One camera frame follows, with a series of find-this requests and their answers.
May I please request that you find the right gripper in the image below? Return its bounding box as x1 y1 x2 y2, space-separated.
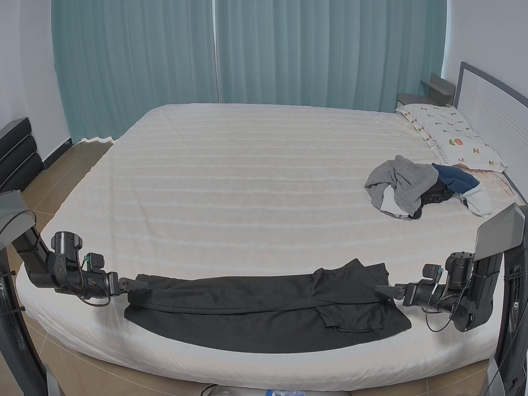
376 281 440 309

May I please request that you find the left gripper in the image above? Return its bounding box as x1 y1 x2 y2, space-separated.
82 271 142 298

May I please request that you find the black T-shirt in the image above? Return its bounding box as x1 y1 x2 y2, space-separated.
124 258 413 354

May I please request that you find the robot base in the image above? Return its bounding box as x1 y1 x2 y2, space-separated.
214 384 343 396

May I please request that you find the pile of clothes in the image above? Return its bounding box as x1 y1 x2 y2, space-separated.
364 155 493 219

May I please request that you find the bed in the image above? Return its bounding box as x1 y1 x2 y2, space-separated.
16 60 528 380

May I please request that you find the white printed pillow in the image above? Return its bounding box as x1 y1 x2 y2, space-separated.
395 103 508 171

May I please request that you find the black chest of drawers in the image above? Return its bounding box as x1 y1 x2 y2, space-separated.
0 117 46 197

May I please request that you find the grey bedside table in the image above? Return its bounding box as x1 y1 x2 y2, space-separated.
397 73 455 107

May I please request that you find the blue-green curtain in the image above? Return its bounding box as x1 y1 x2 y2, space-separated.
214 0 448 112
51 0 219 143

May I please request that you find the black cable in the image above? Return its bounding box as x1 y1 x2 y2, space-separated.
76 293 113 307
425 306 455 333
0 209 40 246

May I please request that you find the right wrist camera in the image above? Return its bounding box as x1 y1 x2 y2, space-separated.
422 263 445 283

